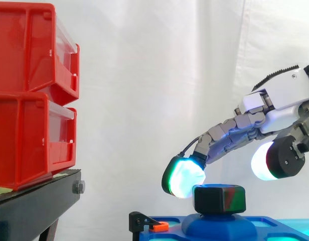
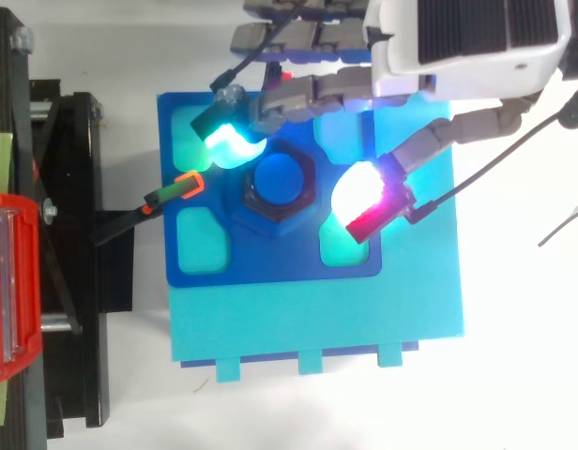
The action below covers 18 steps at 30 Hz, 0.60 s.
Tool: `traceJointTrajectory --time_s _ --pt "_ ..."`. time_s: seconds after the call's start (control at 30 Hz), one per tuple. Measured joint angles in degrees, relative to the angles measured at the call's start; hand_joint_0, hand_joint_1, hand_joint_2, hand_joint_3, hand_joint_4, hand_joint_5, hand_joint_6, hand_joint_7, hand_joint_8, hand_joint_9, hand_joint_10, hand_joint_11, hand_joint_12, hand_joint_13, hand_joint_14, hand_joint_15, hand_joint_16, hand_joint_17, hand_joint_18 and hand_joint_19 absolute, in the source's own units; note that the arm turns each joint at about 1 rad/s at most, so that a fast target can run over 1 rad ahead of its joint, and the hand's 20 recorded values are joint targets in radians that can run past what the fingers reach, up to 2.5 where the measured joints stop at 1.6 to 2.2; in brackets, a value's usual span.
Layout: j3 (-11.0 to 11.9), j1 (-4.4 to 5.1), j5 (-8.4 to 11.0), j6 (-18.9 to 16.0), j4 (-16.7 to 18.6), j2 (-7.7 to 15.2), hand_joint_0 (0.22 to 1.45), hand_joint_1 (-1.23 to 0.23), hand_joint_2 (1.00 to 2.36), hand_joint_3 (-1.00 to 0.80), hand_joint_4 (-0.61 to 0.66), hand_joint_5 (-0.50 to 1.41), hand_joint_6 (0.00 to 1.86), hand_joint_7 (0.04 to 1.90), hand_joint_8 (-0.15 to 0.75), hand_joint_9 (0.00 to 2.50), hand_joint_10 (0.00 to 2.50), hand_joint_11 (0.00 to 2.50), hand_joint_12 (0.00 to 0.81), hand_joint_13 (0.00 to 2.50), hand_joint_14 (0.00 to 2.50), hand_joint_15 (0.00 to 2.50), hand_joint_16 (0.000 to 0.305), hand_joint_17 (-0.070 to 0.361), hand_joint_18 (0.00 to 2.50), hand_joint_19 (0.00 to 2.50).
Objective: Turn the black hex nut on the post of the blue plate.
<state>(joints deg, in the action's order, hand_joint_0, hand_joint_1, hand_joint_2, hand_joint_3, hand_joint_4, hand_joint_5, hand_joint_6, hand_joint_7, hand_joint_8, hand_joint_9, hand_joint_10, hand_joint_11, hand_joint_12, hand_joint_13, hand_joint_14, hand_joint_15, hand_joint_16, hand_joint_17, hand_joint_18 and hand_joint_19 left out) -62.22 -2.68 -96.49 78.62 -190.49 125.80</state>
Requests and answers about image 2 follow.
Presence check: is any thin black cable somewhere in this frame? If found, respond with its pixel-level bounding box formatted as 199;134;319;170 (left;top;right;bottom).
538;203;578;248
407;111;568;225
209;0;310;93

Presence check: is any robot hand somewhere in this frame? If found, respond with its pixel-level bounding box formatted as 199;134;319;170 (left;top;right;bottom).
190;0;574;246

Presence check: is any black stand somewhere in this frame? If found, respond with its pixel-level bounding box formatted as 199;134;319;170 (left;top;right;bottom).
0;7;134;450

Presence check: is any red bin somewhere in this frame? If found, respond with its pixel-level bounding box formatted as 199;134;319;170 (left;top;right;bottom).
0;190;43;400

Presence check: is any blue plate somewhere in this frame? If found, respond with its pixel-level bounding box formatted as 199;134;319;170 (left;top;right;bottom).
156;90;384;289

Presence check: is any blue bolt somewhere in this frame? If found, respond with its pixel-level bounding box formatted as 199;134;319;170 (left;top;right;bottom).
252;151;306;209

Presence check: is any turquoise plate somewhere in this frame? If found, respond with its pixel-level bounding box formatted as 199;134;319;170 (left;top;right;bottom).
168;98;465;384

